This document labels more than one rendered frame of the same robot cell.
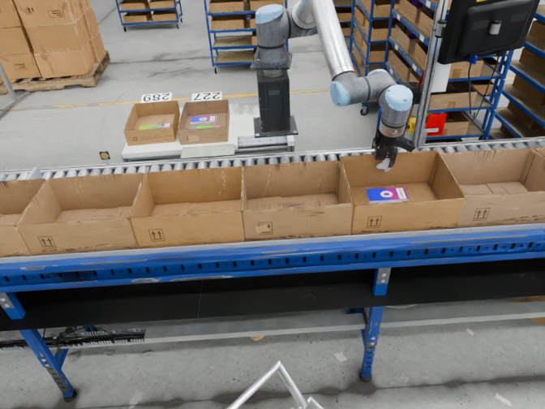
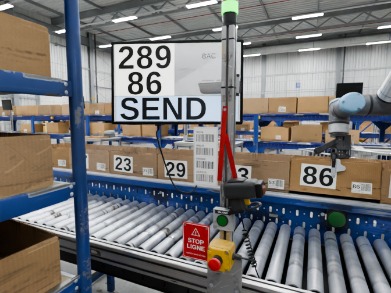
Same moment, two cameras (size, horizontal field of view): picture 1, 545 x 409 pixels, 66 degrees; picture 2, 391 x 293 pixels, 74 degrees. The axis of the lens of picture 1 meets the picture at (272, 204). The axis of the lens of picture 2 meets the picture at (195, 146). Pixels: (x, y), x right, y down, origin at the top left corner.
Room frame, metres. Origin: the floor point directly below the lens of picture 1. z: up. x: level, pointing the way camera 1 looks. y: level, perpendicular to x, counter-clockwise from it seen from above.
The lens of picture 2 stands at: (2.83, -0.56, 1.27)
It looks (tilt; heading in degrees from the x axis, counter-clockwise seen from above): 6 degrees down; 205
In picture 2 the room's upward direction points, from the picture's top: straight up
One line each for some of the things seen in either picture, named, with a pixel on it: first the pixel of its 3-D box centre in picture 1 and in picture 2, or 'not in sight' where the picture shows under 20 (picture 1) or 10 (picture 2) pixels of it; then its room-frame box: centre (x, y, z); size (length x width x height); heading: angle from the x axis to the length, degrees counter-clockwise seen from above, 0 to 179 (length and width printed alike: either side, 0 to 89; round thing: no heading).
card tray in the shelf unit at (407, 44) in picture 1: (422, 36); not in sight; (3.16, -1.17, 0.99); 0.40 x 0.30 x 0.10; 179
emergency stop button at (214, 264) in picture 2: not in sight; (216, 262); (2.13, -0.81, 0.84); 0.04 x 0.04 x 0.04; 1
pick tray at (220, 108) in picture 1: (205, 121); not in sight; (2.37, 0.38, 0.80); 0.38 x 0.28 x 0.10; 1
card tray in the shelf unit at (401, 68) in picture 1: (418, 64); not in sight; (3.15, -1.17, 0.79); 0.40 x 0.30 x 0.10; 2
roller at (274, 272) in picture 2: not in sight; (280, 251); (1.76, -0.67, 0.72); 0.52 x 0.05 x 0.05; 1
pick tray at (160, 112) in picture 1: (153, 122); not in sight; (2.40, 0.70, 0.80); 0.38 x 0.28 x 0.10; 4
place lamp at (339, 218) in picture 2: not in sight; (337, 219); (1.52, -0.45, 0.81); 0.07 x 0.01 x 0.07; 91
